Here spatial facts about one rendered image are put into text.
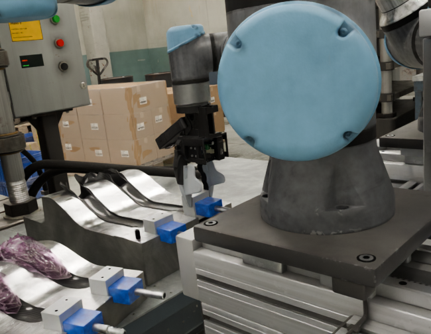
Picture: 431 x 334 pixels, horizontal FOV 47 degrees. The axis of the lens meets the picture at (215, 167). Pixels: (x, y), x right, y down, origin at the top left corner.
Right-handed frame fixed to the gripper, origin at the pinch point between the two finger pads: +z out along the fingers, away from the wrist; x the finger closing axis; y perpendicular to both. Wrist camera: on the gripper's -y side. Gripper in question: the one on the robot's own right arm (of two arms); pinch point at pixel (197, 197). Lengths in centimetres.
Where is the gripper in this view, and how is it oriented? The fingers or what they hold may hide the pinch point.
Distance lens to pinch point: 105.5
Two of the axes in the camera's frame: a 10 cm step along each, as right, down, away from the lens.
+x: 6.8, -2.5, 6.9
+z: 1.1, 9.6, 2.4
